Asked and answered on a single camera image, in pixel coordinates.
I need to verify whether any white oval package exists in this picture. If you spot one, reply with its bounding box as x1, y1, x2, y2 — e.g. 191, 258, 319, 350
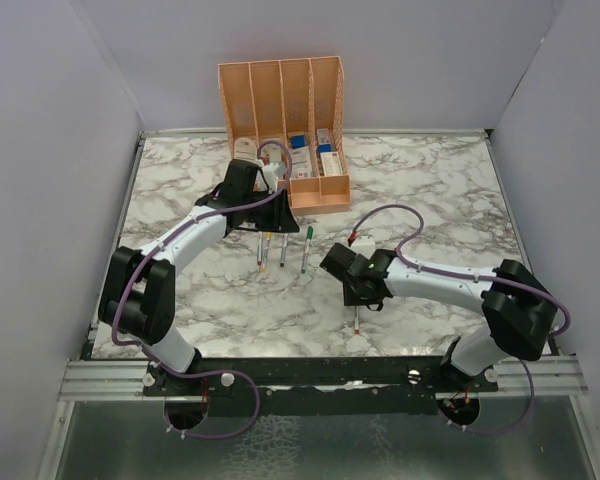
233, 137, 258, 162

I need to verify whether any red pen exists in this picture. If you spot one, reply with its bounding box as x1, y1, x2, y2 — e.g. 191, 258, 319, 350
353, 306, 360, 335

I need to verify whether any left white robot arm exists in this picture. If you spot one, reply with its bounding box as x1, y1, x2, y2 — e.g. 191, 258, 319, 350
98, 159, 299, 395

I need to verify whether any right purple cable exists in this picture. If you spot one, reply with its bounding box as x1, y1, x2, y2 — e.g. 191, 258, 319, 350
348, 204, 571, 435

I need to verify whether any orange desk organizer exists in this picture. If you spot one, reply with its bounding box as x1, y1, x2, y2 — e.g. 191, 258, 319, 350
218, 56, 351, 214

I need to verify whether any white blue box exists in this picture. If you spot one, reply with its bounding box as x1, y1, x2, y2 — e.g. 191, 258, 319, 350
288, 132, 314, 179

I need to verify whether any green pen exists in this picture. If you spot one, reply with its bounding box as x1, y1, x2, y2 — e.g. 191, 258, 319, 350
301, 238, 313, 274

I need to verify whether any purple pen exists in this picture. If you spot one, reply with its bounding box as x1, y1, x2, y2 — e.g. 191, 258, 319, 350
256, 232, 264, 267

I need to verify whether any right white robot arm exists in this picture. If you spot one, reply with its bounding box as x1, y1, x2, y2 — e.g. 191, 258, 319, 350
320, 243, 558, 391

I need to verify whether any purple cable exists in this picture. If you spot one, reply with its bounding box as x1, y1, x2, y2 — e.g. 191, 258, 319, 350
348, 204, 571, 435
110, 140, 294, 440

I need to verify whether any yellow pen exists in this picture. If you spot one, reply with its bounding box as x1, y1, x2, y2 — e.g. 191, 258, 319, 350
260, 232, 271, 272

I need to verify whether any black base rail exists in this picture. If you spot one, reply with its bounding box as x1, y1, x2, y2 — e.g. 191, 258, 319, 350
79, 349, 501, 419

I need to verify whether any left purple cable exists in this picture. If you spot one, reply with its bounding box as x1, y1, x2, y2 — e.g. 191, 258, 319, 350
110, 140, 294, 440

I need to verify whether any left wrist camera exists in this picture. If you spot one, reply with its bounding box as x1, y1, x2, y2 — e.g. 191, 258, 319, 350
262, 162, 287, 190

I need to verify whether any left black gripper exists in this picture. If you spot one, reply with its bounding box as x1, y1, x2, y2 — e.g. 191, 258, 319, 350
242, 188, 300, 233

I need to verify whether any white red box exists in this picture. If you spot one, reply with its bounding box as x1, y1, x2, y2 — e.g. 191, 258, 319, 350
316, 128, 344, 177

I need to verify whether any blue pen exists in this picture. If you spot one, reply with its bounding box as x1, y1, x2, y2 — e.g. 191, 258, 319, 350
279, 233, 289, 268

